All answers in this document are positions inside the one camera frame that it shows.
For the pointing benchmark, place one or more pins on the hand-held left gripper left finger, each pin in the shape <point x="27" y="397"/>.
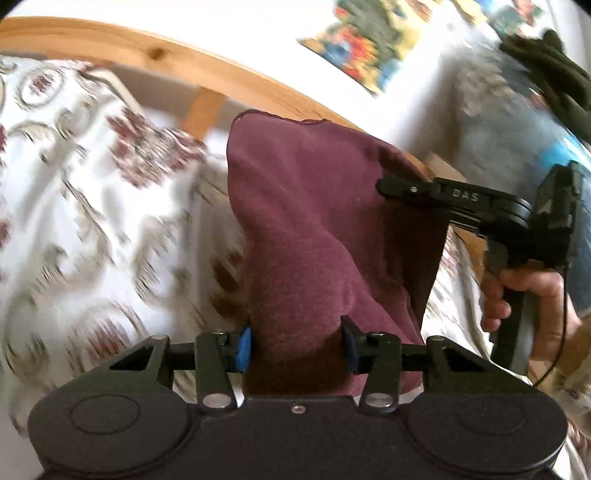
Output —
<point x="244" y="350"/>

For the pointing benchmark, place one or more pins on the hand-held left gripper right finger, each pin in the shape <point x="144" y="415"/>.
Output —
<point x="352" y="356"/>

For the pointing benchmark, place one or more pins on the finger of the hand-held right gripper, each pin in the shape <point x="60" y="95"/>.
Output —
<point x="406" y="188"/>

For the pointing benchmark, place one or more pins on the maroon shirt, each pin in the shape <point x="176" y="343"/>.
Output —
<point x="314" y="240"/>

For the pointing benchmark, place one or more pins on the person's right hand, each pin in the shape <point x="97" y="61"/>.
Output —
<point x="549" y="314"/>

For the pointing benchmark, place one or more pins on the grey cloth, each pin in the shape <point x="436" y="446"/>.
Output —
<point x="498" y="110"/>

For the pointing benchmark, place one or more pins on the dark green cloth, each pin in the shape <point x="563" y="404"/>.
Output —
<point x="554" y="69"/>

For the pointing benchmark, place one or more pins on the floral bed sheet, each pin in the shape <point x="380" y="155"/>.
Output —
<point x="83" y="221"/>

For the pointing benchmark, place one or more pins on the colourful wall poster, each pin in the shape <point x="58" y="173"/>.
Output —
<point x="369" y="41"/>

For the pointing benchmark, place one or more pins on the wooden bed frame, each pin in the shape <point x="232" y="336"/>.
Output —
<point x="194" y="74"/>

